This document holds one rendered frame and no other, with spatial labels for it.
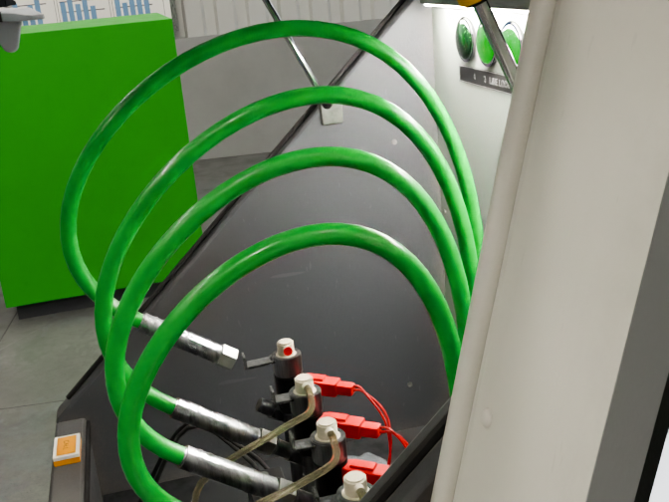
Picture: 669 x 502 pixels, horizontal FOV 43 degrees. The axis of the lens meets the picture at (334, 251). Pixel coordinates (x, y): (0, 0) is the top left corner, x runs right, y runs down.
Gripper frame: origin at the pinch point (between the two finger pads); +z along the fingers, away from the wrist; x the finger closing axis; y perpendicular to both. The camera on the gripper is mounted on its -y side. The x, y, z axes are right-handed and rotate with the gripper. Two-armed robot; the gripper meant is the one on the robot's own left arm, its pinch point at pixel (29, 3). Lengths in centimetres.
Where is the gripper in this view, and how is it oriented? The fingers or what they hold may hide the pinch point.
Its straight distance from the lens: 138.3
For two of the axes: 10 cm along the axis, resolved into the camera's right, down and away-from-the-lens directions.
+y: 0.1, 9.1, 4.2
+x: 5.5, 3.5, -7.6
